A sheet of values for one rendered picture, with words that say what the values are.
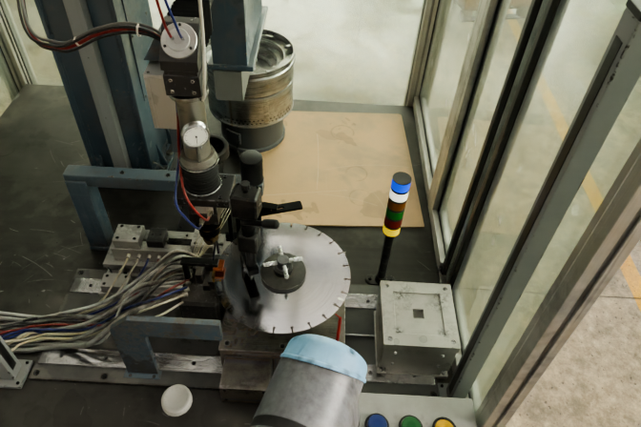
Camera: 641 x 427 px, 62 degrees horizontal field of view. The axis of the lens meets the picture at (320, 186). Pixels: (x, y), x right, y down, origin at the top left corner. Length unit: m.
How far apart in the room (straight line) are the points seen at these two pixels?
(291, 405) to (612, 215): 0.46
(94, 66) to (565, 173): 1.22
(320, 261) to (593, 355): 1.55
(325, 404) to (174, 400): 0.74
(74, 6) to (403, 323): 1.12
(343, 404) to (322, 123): 1.49
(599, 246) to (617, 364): 1.87
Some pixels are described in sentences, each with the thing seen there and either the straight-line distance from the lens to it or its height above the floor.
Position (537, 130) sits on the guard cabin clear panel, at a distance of 1.04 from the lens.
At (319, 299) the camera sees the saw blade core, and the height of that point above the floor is 0.95.
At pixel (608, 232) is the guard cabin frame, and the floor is 1.52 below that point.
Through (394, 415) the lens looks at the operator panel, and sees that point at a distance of 1.22.
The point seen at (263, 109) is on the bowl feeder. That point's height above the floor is 0.97.
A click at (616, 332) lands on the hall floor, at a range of 2.72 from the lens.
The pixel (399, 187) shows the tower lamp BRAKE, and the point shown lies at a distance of 1.26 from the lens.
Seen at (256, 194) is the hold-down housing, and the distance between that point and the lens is 1.07.
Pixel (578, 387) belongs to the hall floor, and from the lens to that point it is 2.49.
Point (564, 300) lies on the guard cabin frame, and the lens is 0.87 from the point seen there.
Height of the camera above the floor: 2.01
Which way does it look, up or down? 44 degrees down
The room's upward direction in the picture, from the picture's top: 4 degrees clockwise
